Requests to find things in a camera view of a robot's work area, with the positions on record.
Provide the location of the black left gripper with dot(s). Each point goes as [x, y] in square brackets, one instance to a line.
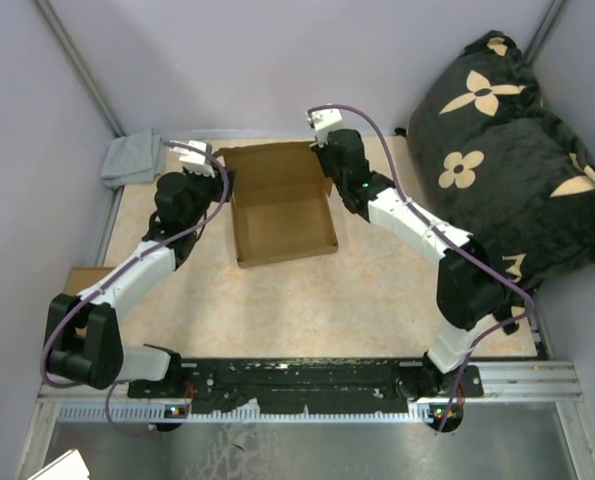
[217, 182]

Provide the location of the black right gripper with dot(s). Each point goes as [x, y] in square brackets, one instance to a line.
[319, 152]

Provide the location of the brown cardboard box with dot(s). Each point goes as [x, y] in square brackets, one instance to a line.
[280, 203]

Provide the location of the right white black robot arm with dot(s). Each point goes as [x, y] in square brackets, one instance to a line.
[466, 296]

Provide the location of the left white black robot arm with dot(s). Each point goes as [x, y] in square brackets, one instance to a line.
[83, 343]

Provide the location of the light blue folded cloth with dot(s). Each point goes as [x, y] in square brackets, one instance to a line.
[135, 159]

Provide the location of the small brown cardboard piece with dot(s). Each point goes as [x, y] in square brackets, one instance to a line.
[80, 278]

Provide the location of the black flower pattern pillow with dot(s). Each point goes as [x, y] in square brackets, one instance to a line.
[492, 160]

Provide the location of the white paper sheet corner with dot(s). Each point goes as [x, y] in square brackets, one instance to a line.
[69, 466]

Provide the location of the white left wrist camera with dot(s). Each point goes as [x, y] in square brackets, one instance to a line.
[192, 155]

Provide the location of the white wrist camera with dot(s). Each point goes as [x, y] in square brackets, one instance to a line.
[192, 155]
[323, 120]

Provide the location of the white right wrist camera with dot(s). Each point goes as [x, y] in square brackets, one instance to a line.
[323, 120]

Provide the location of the grey aluminium frame post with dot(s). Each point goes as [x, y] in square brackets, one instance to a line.
[82, 70]
[546, 26]

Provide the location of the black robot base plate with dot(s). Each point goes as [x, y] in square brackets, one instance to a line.
[290, 386]

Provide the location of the right grey aluminium frame post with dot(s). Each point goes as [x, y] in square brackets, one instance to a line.
[546, 26]

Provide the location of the aluminium rail front frame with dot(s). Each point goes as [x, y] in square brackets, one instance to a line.
[505, 382]

